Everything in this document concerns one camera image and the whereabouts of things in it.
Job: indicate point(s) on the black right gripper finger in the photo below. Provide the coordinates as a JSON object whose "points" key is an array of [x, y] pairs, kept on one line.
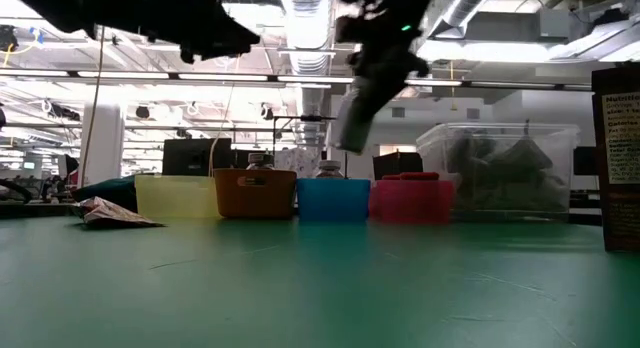
{"points": [[400, 68], [365, 70]]}

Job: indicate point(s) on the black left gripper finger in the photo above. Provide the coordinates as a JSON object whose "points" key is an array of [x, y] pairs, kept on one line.
{"points": [[225, 35]]}

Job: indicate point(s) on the orange spice pouch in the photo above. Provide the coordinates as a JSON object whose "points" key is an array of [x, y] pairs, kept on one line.
{"points": [[107, 213]]}

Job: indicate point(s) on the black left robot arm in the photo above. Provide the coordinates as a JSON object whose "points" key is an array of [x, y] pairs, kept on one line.
{"points": [[50, 8]]}

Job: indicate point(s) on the long ceiling light bar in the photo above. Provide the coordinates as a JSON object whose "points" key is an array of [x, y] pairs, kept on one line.
{"points": [[225, 77]]}

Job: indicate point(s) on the black box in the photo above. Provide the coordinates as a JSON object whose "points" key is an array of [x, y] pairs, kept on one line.
{"points": [[397, 163]]}

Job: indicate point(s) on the blue plastic bin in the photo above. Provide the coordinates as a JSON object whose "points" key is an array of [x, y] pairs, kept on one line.
{"points": [[332, 200]]}

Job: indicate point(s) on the pink plastic bin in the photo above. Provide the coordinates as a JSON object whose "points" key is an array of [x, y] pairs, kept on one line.
{"points": [[412, 203]]}

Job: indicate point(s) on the white column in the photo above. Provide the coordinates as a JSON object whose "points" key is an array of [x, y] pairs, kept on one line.
{"points": [[102, 148]]}

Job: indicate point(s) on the grey rag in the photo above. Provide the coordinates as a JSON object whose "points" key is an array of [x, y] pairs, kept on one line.
{"points": [[520, 173]]}

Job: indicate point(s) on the orange plastic bin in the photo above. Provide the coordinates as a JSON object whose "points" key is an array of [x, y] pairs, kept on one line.
{"points": [[255, 198]]}

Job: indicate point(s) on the yellow plastic bin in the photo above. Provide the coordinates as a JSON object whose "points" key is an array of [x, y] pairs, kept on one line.
{"points": [[175, 198]]}

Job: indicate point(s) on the dark green cloth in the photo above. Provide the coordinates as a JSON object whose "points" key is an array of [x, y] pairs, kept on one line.
{"points": [[115, 188]]}

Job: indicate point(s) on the clear plastic tub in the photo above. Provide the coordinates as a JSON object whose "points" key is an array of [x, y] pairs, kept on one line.
{"points": [[565, 153]]}

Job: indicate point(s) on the small black monitor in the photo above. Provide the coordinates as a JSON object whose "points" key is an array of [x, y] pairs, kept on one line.
{"points": [[585, 160]]}

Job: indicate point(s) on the green table mat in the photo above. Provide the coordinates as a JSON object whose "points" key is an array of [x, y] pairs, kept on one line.
{"points": [[320, 288]]}

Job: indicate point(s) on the brown box with nutrition label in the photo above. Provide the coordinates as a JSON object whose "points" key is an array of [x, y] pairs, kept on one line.
{"points": [[620, 198]]}

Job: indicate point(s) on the silver ceiling duct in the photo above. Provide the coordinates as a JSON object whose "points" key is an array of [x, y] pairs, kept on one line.
{"points": [[307, 18]]}

